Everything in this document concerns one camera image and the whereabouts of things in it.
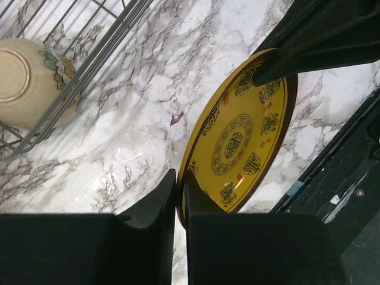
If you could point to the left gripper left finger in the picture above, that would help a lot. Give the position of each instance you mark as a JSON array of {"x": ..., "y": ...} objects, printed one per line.
[{"x": 133, "y": 247}]

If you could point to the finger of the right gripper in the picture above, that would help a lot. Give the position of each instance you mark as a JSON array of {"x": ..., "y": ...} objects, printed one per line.
[{"x": 316, "y": 35}]

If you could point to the yellow patterned plate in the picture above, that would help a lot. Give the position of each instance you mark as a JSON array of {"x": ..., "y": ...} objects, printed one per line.
[{"x": 238, "y": 135}]

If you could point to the white ceramic bowl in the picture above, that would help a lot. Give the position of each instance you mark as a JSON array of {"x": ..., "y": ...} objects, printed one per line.
[{"x": 32, "y": 77}]

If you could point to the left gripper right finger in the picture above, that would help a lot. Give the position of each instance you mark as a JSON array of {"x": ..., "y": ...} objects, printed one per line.
[{"x": 230, "y": 248}]

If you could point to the black mounting rail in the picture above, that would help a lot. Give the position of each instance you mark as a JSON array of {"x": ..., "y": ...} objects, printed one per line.
[{"x": 341, "y": 188}]

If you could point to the black wire dish rack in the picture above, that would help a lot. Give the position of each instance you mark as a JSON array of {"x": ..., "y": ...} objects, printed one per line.
[{"x": 86, "y": 32}]

